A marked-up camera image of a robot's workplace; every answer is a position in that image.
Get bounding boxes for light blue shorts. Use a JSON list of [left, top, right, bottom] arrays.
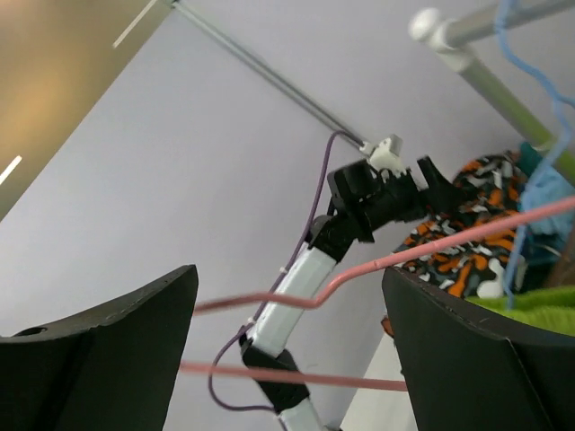
[[520, 167, 574, 241]]

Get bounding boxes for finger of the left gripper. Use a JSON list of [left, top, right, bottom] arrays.
[[417, 156, 463, 211]]

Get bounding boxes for pink translucent plastic basin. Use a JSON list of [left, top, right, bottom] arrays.
[[544, 230, 574, 288]]

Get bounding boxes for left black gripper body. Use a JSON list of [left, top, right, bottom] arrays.
[[376, 172, 429, 224]]

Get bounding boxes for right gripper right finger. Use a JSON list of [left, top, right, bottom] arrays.
[[382, 268, 574, 430]]

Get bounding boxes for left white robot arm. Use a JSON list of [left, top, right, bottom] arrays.
[[239, 156, 464, 371]]

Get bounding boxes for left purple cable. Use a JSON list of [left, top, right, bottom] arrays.
[[208, 129, 374, 412]]

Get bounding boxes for lime green shorts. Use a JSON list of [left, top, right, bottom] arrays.
[[466, 285, 574, 337]]

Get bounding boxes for metal clothes rack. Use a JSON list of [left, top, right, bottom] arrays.
[[408, 1, 560, 167]]

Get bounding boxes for teal green shorts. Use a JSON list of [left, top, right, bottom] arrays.
[[517, 142, 543, 177]]

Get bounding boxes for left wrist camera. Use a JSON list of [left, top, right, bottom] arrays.
[[359, 134, 406, 175]]

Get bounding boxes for light blue hanger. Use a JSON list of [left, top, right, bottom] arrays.
[[492, 0, 575, 311]]

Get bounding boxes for orange grey camouflage shorts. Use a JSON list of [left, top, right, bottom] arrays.
[[381, 152, 529, 338]]

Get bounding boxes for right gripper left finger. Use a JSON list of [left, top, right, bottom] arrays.
[[1, 265, 198, 430]]

